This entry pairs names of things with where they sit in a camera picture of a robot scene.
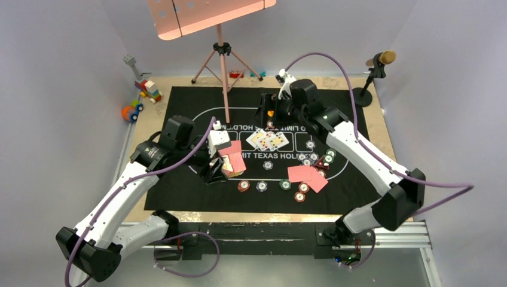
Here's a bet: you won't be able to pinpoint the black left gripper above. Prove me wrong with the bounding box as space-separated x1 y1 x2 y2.
175 138 227 183

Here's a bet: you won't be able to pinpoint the red poker chip stack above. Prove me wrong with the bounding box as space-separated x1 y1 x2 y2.
237 180 251 192

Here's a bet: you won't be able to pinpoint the red chips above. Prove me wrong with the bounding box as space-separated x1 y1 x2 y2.
294 170 326 203

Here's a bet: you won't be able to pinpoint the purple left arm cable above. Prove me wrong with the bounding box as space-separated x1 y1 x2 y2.
64 115 221 287

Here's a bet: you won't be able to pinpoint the black poker table mat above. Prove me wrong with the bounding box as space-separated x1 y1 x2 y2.
145 87 378 215

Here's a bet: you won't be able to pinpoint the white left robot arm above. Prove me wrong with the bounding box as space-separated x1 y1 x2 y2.
56 116 231 286

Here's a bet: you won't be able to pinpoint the lone blue chip mid-table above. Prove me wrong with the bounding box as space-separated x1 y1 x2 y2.
262 160 274 170

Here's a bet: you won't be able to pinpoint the aluminium mounting rail frame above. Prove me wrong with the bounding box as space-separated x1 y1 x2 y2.
72 220 442 287

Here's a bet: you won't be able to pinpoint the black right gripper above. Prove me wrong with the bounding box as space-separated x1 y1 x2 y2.
249 94 306 129

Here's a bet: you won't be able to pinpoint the colourful toy block train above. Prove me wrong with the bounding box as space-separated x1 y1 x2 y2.
135 80 163 103

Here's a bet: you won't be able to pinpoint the red triangular all-in marker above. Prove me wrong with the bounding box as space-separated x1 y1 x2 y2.
313 158 329 170

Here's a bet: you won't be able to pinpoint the green poker chip stack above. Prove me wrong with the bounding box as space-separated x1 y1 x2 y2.
279 179 291 190

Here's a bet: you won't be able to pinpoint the orange blue toy wheel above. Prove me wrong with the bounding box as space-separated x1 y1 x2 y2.
121 100 144 123

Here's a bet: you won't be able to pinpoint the blue poker chip stack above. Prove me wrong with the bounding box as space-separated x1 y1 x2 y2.
256 181 268 193

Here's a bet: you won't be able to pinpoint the small red toy block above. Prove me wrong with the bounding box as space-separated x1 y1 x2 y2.
228 70 245 79

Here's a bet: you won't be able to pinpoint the pink music stand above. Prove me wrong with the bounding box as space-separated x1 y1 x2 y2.
147 0 277 123

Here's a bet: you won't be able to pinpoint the gold microphone on stand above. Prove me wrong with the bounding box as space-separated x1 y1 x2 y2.
353 50 397 108

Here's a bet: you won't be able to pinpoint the grey toy block tower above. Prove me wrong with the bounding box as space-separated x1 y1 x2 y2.
123 54 142 81

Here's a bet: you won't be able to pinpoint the green chips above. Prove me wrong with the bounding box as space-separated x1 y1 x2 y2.
323 148 337 164

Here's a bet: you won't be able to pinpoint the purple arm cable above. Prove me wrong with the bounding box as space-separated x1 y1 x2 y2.
64 115 221 287
284 52 475 269

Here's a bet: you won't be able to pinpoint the blue chips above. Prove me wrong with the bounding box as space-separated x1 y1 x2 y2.
296 141 319 166

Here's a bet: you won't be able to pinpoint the face-up community card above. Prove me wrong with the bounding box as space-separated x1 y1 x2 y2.
256 132 277 151
268 132 289 151
246 129 266 149

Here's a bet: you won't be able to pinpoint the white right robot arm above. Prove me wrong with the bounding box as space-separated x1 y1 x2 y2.
253 69 426 243

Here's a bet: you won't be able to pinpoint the red playing card box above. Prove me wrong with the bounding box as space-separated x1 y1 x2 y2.
222 152 246 178

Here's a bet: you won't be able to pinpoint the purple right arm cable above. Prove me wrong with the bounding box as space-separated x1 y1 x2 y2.
284 52 475 269

